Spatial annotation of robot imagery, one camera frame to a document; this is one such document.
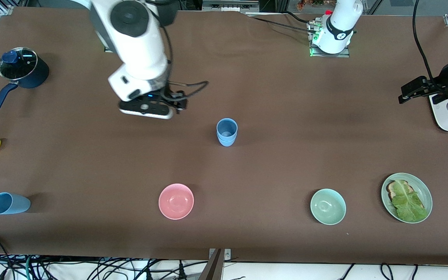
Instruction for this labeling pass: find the green lettuce leaf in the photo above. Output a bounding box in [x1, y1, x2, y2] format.
[391, 180, 429, 222]

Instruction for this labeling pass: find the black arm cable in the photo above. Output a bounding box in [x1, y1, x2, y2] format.
[413, 0, 442, 92]
[146, 0, 209, 102]

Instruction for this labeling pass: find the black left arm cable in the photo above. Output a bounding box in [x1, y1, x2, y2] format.
[413, 0, 442, 92]

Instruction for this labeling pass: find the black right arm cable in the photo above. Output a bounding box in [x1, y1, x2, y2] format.
[146, 0, 209, 102]

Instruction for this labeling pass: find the mint green bowl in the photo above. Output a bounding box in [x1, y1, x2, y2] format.
[310, 189, 347, 226]

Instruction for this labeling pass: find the toasted bread slice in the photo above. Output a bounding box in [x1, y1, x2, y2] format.
[386, 180, 427, 212]

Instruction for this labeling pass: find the blue plastic cup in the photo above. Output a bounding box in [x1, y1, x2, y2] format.
[217, 132, 237, 147]
[0, 192, 31, 215]
[217, 118, 238, 141]

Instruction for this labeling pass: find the metal camera stand bracket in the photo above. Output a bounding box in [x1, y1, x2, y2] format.
[199, 248, 231, 280]

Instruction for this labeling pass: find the pink bowl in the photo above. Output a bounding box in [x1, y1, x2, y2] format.
[158, 183, 194, 220]

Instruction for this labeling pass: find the dark blue saucepan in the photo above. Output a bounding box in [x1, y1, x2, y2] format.
[0, 47, 49, 116]

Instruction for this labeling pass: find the mint green plate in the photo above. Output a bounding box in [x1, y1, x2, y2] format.
[381, 173, 433, 224]

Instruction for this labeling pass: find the grey power strip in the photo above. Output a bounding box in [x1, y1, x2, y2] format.
[203, 0, 259, 12]

